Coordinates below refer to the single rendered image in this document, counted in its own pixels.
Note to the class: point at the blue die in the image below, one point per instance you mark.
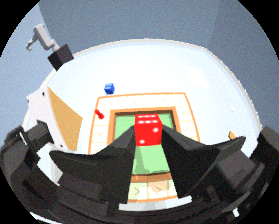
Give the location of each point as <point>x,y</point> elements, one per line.
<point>109,89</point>

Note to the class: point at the red die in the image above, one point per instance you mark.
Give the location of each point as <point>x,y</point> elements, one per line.
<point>148,130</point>

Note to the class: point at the red pawn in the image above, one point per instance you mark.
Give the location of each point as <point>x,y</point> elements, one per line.
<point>100,115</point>

